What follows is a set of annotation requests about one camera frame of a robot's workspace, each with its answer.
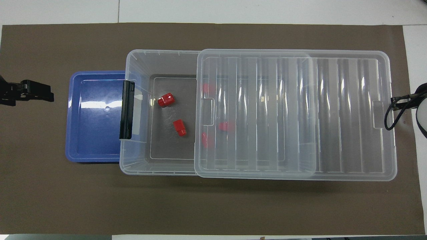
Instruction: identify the clear plastic storage box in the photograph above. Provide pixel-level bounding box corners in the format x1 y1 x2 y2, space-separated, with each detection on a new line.
119 49 318 176

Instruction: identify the black box latch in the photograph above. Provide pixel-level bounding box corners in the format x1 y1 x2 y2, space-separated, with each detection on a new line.
119 80 135 140

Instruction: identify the clear plastic box lid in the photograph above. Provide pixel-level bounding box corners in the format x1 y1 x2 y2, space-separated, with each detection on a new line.
194 49 398 181

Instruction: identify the blue plastic tray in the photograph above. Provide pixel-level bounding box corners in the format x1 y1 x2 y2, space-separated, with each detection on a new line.
65 71 147 163

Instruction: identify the black cable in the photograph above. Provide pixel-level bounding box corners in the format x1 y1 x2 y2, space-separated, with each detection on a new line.
415 83 427 139
384 94 421 131

